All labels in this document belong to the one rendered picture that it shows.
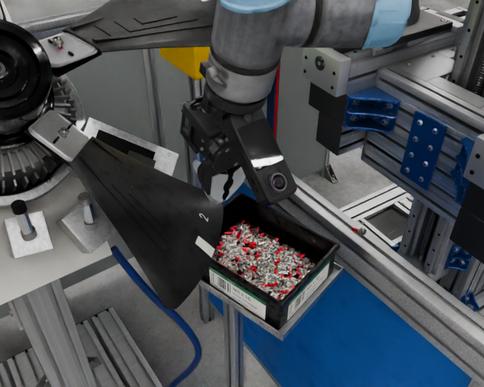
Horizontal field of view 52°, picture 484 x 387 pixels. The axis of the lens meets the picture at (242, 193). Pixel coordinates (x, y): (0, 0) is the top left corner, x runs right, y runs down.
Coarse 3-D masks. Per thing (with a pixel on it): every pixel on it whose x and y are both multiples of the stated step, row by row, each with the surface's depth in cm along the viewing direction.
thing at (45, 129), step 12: (48, 120) 64; (60, 120) 66; (36, 132) 60; (48, 132) 62; (72, 132) 66; (48, 144) 60; (60, 144) 62; (72, 144) 64; (84, 144) 66; (60, 156) 60; (72, 156) 62
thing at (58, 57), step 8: (40, 40) 66; (64, 40) 66; (72, 40) 66; (80, 40) 66; (48, 48) 65; (56, 48) 64; (64, 48) 64; (72, 48) 64; (80, 48) 64; (88, 48) 64; (48, 56) 63; (56, 56) 63; (64, 56) 63; (72, 56) 62; (80, 56) 62; (88, 56) 63; (56, 64) 61; (64, 64) 61
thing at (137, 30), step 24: (120, 0) 73; (144, 0) 73; (168, 0) 73; (192, 0) 74; (216, 0) 75; (96, 24) 68; (120, 24) 68; (144, 24) 68; (168, 24) 69; (192, 24) 70; (96, 48) 64; (120, 48) 64; (144, 48) 65
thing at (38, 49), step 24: (0, 24) 55; (0, 48) 55; (24, 48) 57; (24, 72) 56; (48, 72) 57; (0, 96) 55; (24, 96) 57; (48, 96) 67; (0, 120) 55; (24, 120) 57; (0, 144) 64; (24, 144) 66
